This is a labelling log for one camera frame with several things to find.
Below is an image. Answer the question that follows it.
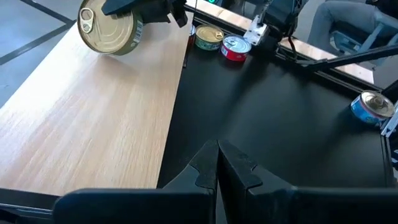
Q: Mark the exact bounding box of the black metal frame bar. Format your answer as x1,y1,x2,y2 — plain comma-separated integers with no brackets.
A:
297,44,398,73

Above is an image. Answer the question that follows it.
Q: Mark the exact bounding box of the blue label seafood can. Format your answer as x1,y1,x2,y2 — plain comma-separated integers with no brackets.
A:
350,90,396,126

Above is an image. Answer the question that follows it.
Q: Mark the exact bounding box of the red label seafood can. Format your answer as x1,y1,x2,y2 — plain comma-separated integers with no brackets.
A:
187,24,197,47
220,34,252,62

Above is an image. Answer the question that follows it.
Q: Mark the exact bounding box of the blue grey chair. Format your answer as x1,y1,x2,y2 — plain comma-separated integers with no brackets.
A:
329,9,398,68

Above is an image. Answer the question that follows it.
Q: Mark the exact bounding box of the green label seafood can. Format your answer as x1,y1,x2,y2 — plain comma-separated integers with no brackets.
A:
195,24,225,52
76,0,144,57

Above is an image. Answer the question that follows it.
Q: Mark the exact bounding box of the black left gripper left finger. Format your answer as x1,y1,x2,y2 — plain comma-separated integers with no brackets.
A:
52,139,220,224

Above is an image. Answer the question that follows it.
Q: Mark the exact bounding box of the person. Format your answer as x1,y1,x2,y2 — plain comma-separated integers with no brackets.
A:
307,0,398,44

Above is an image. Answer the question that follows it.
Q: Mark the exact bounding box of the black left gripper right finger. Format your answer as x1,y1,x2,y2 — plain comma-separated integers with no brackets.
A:
217,139,398,224

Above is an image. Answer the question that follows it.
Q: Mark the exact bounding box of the black cable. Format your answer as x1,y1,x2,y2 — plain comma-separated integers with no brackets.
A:
287,34,304,65

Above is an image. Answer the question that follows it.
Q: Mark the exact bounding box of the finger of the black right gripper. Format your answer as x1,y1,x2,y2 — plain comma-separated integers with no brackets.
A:
101,0,147,16

